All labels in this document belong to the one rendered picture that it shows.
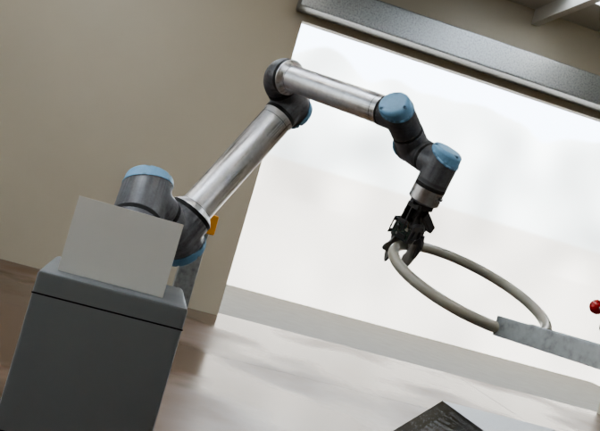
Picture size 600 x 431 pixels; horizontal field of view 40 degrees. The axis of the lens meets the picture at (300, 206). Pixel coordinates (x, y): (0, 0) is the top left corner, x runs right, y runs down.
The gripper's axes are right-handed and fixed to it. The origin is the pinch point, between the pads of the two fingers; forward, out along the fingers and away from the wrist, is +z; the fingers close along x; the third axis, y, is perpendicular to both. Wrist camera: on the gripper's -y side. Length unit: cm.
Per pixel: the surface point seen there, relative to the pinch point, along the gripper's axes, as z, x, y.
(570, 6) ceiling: -125, -218, -586
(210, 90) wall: 90, -444, -407
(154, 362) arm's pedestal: 42, -24, 57
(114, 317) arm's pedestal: 35, -36, 64
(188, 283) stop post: 68, -92, -34
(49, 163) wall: 210, -504, -300
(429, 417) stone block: 23.0, 37.0, 20.2
